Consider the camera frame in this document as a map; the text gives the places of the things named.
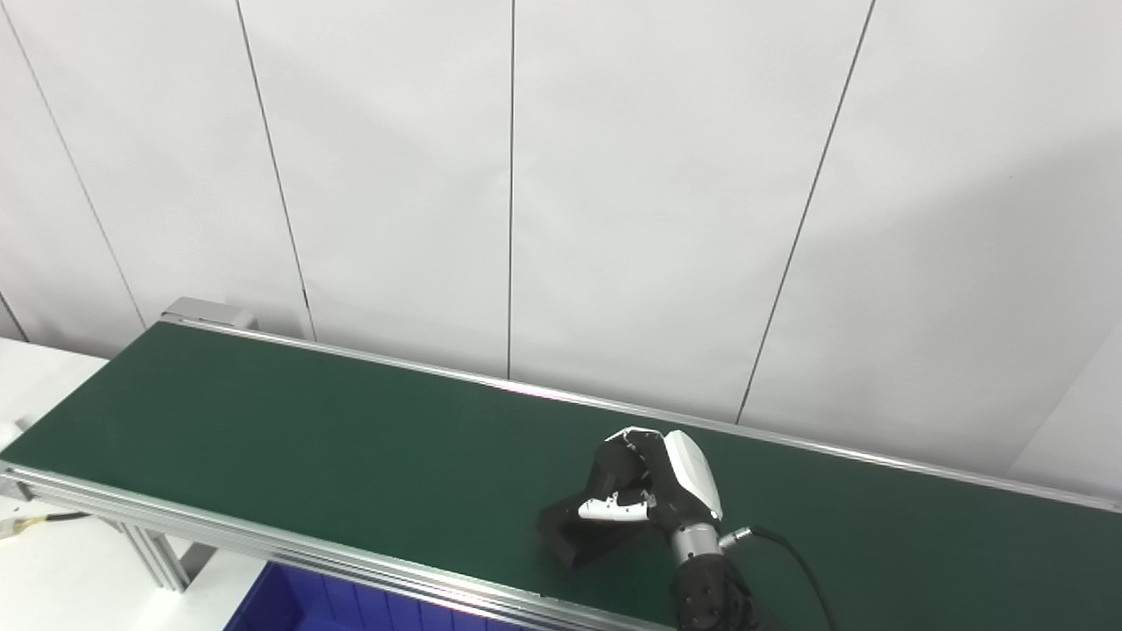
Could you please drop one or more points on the green conveyor belt aluminium frame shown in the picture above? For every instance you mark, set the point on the green conveyor belt aluminium frame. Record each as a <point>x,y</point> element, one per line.
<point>351,438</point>

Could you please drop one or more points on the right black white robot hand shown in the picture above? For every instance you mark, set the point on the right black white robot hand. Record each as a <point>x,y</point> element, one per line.
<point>692,478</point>

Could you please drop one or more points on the blue plastic bin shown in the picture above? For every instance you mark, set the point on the blue plastic bin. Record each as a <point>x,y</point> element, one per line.
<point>307,609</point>

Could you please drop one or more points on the black cylinder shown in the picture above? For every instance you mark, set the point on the black cylinder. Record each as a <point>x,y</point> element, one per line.
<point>578,539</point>

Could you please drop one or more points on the aluminium conveyor leg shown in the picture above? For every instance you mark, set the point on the aluminium conveyor leg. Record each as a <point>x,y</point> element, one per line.
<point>158,556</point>

